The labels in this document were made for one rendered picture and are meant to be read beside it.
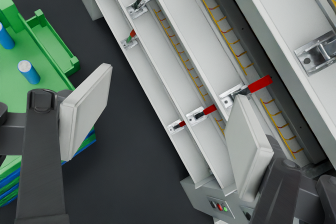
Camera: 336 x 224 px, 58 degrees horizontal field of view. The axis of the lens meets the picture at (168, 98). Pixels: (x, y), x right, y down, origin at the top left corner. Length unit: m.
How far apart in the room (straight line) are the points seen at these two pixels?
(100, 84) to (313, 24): 0.22
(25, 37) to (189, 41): 0.26
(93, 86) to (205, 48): 0.33
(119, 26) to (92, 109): 0.72
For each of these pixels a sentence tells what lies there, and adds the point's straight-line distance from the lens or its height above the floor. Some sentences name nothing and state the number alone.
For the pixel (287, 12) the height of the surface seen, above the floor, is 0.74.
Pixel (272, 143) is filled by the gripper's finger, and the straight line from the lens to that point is 0.17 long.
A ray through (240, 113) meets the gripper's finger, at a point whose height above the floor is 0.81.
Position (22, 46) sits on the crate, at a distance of 0.54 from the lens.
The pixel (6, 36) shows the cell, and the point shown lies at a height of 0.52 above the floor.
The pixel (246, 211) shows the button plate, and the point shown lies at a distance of 0.61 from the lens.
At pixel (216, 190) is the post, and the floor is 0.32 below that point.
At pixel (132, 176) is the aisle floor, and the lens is 0.98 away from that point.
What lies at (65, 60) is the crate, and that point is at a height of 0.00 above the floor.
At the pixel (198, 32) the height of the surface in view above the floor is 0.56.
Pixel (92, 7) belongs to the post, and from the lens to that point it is 1.01.
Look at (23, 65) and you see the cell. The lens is 0.46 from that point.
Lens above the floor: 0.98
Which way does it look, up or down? 72 degrees down
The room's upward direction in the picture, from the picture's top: 45 degrees clockwise
